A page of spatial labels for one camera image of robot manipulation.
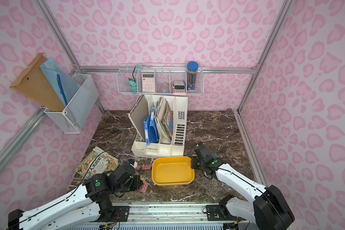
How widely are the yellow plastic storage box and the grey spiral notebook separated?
0.18 metres

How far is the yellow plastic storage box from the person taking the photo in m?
0.83

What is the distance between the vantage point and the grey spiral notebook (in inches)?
33.5
